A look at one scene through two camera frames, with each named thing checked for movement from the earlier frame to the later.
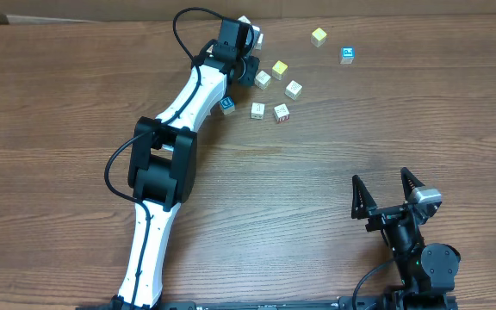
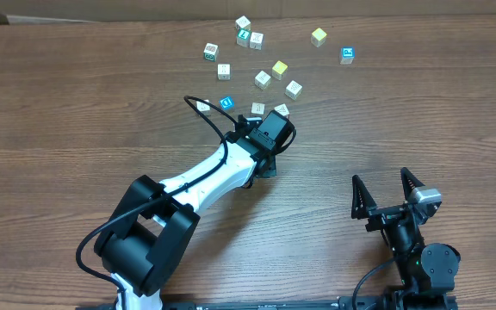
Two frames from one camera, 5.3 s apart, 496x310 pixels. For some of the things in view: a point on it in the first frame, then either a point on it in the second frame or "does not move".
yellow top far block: (318, 37) does not move
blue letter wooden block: (227, 105) does not move
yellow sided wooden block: (263, 80) does not move
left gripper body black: (250, 71) → (268, 169)
